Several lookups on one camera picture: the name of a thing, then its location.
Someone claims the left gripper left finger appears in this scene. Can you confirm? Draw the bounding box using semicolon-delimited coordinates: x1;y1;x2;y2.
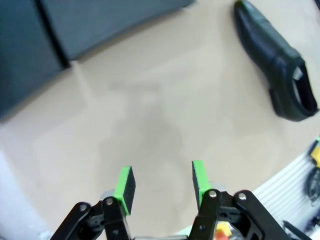
51;166;137;240

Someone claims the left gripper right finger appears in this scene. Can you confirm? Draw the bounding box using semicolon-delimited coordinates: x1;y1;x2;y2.
188;159;291;240

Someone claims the white ribbed panel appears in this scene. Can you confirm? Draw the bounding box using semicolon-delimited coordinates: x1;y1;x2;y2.
249;149;320;240

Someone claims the yellow plastic part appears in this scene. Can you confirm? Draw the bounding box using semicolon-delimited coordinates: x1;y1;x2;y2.
309;147;320;169

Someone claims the yellow emergency stop box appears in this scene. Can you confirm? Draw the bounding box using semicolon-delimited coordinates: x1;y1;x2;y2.
215;221;231;240

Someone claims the black metal shoe stand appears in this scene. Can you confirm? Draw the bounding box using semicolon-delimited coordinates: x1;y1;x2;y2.
37;0;196;61

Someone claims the black leather dress shoe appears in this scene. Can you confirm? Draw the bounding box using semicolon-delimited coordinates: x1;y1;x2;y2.
233;0;320;123

